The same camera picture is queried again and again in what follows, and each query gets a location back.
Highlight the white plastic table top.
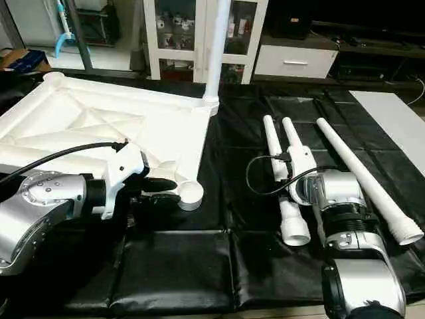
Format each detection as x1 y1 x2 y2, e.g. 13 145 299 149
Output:
0 72 220 213

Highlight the white plastic table leg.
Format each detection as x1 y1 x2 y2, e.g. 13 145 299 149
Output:
203 0 232 107
316 118 424 247
282 117 305 152
263 114 312 248

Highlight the black work mat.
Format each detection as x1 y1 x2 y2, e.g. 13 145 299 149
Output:
0 66 425 316

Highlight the white glass door cabinet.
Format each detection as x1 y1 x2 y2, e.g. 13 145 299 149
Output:
143 0 269 85

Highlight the grey vertical metal pole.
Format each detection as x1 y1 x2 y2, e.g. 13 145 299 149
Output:
68 0 94 72

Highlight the brown cardboard box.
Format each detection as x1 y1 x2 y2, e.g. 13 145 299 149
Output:
0 48 51 74

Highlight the white drawer unit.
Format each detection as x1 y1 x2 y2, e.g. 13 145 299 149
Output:
254 44 340 80

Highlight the light blue plastic object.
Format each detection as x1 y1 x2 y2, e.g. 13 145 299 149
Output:
53 0 75 58

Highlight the white flat board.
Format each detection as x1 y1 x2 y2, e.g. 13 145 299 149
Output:
349 90 425 160

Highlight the dark low media cabinet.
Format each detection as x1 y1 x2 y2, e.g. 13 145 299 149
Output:
335 23 425 90

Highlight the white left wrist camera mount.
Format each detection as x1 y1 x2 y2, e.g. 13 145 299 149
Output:
100 142 151 221

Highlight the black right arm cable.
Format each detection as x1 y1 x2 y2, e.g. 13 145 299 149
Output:
245 153 327 198

